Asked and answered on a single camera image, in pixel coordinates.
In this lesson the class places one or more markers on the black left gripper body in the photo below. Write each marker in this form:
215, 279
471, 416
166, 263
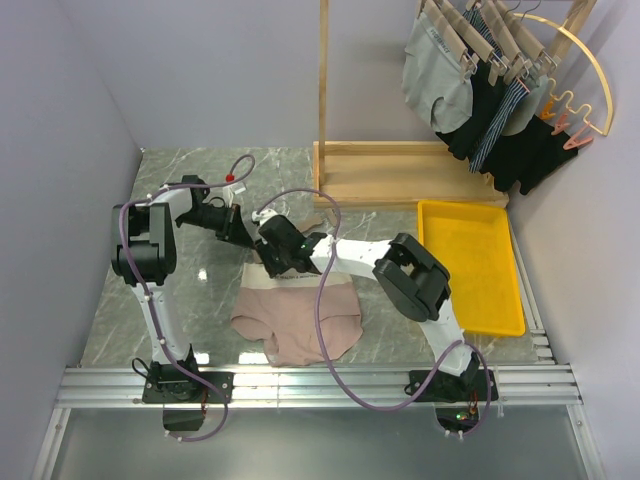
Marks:
224, 217

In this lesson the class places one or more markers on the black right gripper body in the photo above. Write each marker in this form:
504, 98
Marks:
274, 262

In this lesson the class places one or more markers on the pink and cream underwear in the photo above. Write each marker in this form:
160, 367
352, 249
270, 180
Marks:
279, 312

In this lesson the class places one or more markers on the beige clip hanger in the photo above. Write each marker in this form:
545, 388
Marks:
317, 220

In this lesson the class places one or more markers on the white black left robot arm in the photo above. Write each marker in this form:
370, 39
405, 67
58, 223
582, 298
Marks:
144, 256

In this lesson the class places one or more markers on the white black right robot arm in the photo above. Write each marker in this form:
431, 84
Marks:
414, 281

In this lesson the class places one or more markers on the black hanging underwear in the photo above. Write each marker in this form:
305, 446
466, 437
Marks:
527, 157
486, 100

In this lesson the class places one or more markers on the black rear hanging underwear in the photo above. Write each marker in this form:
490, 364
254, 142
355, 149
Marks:
527, 157

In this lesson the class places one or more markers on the beige hanger on grey underwear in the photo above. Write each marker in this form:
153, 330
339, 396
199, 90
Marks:
450, 37

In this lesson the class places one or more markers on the light grey hanging underwear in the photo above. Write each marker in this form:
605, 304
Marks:
524, 98

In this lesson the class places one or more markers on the striped blue hanging underwear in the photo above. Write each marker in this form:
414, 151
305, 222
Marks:
518, 69

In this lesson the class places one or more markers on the orange wavy clip hanger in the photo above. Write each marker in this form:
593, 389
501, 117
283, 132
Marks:
566, 119

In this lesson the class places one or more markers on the yellow plastic tray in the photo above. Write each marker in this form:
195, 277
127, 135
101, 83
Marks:
473, 242

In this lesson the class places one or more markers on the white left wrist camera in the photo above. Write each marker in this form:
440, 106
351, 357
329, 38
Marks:
234, 186

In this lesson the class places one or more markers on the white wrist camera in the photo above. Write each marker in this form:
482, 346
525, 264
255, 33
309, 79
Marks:
261, 217
234, 186

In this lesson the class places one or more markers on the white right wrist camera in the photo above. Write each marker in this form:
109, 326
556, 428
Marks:
261, 217

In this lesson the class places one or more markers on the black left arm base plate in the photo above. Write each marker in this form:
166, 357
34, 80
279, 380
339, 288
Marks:
175, 387

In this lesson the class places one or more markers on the wooden rack upright post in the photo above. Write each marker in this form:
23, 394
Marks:
322, 92

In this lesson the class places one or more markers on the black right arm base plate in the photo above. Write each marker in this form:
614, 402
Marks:
446, 388

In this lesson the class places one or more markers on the aluminium rail frame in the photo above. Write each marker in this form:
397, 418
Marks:
353, 422

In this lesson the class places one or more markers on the wooden rack right post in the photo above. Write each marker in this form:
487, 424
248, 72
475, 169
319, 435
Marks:
575, 19

